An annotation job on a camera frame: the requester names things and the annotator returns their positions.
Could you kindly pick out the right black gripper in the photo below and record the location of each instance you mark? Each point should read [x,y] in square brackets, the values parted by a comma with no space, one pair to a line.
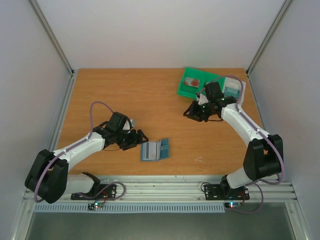
[198,110]

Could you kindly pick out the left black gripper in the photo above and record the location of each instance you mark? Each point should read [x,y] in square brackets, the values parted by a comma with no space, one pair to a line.
[134,142]

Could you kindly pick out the blue card holder wallet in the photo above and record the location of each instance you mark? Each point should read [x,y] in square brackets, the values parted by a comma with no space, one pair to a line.
[163,150]

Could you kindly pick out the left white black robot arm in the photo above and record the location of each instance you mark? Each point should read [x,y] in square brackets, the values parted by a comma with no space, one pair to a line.
[49,178]

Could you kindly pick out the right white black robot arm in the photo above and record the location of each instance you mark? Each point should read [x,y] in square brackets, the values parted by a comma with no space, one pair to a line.
[264,154]

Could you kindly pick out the red patterned card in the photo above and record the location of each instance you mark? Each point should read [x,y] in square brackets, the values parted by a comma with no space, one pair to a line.
[191,82]

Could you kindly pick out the teal card in white bin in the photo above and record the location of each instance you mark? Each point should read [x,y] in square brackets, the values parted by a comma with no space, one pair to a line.
[232,91]

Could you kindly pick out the left green plastic bin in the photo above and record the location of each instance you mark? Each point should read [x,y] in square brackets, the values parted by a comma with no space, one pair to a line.
[187,91]

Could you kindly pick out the green plastic bin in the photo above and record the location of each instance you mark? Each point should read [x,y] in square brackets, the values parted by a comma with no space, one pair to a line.
[187,91]
[208,77]

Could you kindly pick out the middle green plastic bin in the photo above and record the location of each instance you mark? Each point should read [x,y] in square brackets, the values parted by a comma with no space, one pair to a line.
[208,77]

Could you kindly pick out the white plastic bin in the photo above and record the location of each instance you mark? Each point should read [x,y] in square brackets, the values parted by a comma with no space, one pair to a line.
[231,82]

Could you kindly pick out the left small circuit board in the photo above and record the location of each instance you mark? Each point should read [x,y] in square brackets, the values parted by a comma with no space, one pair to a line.
[96,205]

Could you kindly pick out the small circuit board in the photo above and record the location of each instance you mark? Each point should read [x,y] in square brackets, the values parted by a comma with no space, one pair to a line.
[96,205]
[232,204]

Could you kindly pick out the right small circuit board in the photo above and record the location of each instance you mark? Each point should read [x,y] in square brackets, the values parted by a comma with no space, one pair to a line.
[232,204]

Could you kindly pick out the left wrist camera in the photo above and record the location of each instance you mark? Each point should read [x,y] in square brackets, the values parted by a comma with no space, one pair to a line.
[129,125]

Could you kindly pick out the aluminium front rail frame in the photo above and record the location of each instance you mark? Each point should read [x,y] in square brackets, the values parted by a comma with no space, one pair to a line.
[187,189]

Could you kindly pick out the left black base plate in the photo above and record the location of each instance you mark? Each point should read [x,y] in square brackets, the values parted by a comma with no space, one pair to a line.
[110,191]

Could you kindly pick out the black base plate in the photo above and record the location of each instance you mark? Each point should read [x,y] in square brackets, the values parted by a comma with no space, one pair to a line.
[214,192]
[110,191]

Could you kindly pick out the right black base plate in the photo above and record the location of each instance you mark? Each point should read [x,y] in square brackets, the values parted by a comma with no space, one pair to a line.
[214,192]

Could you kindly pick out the grey slotted cable duct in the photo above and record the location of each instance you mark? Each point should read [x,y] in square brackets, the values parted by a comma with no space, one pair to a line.
[130,208]

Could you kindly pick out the left aluminium corner post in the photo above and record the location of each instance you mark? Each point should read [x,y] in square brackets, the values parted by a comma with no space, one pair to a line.
[44,22]

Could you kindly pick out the aluminium corner post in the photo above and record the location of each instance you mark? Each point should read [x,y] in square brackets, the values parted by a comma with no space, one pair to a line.
[44,22]
[269,34]

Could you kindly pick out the right aluminium corner post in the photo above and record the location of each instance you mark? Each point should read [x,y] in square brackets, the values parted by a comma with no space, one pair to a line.
[269,34]

